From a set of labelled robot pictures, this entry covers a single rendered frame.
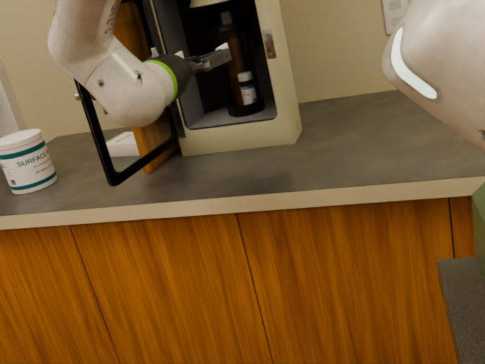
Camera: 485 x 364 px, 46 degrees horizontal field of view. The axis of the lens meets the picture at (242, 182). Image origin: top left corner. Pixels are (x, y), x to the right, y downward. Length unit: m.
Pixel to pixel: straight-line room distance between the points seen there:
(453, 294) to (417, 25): 0.39
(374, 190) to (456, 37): 0.65
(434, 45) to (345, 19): 1.27
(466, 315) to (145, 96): 0.59
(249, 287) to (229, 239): 0.13
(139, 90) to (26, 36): 1.31
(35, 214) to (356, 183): 0.79
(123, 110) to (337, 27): 0.98
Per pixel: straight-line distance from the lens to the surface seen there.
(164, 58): 1.11
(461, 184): 1.15
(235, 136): 1.50
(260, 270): 1.34
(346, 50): 1.82
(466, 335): 0.74
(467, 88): 0.56
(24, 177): 1.65
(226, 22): 1.52
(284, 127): 1.46
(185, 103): 1.55
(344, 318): 1.37
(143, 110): 0.98
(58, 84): 2.23
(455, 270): 0.86
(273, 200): 1.20
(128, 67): 0.99
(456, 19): 0.55
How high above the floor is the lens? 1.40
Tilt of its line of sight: 21 degrees down
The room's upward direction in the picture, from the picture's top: 13 degrees counter-clockwise
